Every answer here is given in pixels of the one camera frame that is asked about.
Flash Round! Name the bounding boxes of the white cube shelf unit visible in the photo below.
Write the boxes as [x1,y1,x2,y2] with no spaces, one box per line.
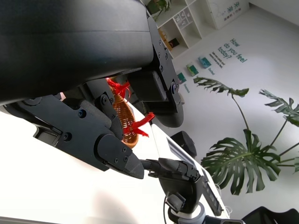
[140,0,219,59]

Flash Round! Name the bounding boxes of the large monstera plant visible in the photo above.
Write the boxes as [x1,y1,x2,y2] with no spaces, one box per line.
[193,76,299,196]

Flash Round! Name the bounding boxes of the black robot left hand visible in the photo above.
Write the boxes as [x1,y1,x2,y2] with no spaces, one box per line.
[0,0,185,180]

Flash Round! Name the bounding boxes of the black paper bag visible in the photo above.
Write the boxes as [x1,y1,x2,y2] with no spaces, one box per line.
[167,37,181,51]

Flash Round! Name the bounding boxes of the small potted green plant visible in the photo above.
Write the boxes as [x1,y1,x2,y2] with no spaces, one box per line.
[146,0,174,22]

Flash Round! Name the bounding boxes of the black office chair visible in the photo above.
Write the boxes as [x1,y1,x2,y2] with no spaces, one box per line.
[242,206,299,224]

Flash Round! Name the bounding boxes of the red printed ribbon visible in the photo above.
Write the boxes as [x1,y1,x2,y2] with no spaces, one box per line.
[106,78,155,138]

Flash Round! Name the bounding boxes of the brown paper bag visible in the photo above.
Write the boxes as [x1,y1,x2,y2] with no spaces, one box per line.
[159,28,171,51]

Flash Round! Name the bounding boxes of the white panel with teal text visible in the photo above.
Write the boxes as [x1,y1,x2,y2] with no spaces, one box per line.
[206,0,249,30]

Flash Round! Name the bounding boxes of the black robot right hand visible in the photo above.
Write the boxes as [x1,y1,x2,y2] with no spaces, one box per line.
[139,157,204,213]

